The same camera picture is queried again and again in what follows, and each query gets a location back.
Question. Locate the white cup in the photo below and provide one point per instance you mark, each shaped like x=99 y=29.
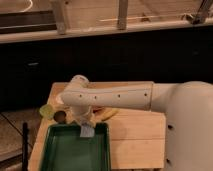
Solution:
x=58 y=99

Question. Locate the yellow banana toy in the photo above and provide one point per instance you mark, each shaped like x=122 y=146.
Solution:
x=108 y=114

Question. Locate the blue sponge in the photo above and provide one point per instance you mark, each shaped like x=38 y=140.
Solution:
x=87 y=131

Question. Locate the orange bowl with berries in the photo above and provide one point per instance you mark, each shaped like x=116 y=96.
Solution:
x=97 y=110

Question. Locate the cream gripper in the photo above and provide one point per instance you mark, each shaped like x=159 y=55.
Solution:
x=85 y=119

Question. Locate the black pole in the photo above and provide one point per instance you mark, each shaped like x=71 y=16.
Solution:
x=25 y=147

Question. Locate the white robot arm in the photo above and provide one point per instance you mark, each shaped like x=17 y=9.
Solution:
x=188 y=108

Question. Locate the dark round scoop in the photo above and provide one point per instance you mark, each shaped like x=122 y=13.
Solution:
x=60 y=117

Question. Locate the green plastic tray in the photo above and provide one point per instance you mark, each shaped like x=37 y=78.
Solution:
x=65 y=150

